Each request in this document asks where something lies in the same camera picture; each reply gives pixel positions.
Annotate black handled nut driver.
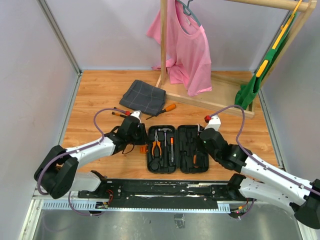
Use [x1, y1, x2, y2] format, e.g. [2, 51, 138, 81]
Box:
[193, 123, 201, 169]

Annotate orange handled pliers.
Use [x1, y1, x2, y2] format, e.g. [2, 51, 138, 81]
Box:
[151, 130, 162, 158]

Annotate claw hammer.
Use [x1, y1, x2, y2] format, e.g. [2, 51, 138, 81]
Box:
[158, 127, 173, 154]

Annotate orange utility knife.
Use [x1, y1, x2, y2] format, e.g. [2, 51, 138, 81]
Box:
[170, 137, 175, 163]

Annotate black plastic tool case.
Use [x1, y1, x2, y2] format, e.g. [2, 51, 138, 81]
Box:
[140, 125, 210, 174]

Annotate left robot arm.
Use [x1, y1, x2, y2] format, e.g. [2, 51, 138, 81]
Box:
[34, 115, 147, 199]

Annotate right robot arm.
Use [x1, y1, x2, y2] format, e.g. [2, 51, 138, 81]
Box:
[199, 128, 320, 230]

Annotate small black screwdriver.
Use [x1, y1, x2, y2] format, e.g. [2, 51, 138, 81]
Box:
[111, 112, 127, 118]
[113, 107, 126, 113]

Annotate grey folded cloth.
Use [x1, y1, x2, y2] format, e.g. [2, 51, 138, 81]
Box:
[119, 79, 166, 116]

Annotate orange black screwdriver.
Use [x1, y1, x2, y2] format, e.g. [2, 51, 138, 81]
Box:
[146, 103, 177, 120]

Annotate green garment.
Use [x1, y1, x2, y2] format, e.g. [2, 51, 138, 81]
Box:
[234, 12, 297, 110]

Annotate wooden clothes rack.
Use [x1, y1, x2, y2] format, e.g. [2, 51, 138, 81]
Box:
[155, 0, 317, 111]

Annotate pink t-shirt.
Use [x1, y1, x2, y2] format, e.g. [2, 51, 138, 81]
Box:
[146, 0, 213, 97]

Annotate teal clothes hanger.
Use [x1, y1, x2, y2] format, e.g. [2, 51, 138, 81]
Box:
[174, 0, 202, 36]

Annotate yellow clothes hanger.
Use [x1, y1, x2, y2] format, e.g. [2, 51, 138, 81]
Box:
[255, 0, 302, 78]

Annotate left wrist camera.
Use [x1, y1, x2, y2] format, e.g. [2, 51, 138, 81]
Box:
[130, 110, 142, 123]

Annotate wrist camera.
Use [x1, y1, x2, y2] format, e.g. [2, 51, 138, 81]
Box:
[130, 110, 142, 123]
[204, 114, 221, 131]

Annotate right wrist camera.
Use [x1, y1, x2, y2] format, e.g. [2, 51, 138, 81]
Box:
[204, 114, 221, 131]

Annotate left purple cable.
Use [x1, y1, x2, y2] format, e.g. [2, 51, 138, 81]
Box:
[36, 108, 128, 216]

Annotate purple cable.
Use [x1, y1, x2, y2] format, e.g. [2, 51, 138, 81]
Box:
[209, 104, 320, 221]
[36, 108, 128, 216]

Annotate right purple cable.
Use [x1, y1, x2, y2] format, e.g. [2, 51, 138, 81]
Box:
[209, 104, 320, 221]

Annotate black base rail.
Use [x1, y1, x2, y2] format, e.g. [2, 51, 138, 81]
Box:
[77, 179, 246, 212]

